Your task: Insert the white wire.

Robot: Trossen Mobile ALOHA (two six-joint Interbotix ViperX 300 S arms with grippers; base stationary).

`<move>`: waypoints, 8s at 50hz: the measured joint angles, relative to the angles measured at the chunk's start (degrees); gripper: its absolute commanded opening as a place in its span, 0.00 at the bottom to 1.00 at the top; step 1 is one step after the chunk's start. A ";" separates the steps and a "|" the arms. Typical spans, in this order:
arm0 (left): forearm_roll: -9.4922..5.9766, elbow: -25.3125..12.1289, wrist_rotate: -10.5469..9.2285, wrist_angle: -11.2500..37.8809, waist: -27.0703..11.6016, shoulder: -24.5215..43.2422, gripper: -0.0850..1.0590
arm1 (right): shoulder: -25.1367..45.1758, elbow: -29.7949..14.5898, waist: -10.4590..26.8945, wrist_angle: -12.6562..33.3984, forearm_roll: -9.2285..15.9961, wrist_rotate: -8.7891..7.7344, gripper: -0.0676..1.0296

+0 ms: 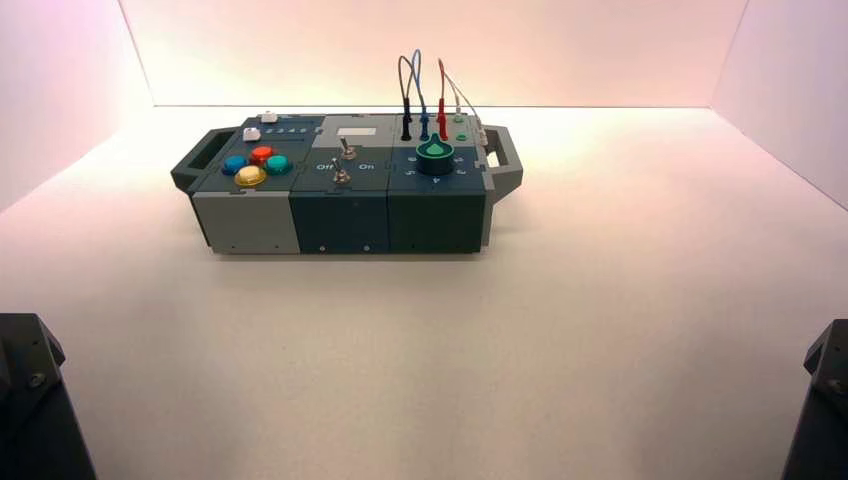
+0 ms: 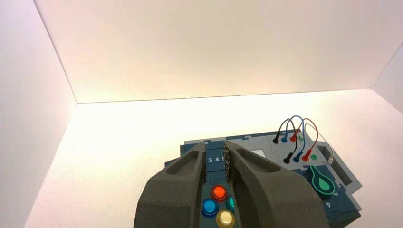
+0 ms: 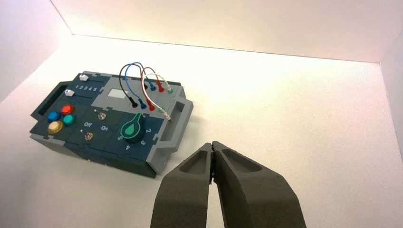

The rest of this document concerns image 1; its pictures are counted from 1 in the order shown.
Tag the grey and navy control box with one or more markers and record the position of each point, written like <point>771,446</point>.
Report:
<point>344,218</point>

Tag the dark rotary knob green pointer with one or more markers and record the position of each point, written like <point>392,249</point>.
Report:
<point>434,158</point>

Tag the teal round push button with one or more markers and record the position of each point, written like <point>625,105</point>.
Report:
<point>278,164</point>

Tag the red round push button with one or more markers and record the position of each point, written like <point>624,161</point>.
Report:
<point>262,155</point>

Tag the yellow round push button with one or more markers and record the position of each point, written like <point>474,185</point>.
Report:
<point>250,175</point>

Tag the white slider knob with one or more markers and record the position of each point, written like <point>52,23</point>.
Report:
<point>251,134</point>
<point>269,117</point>

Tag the blue round push button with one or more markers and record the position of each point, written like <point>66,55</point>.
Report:
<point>234,164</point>

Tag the metal toggle switch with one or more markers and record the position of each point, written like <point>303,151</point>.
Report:
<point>340,174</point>
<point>346,150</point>

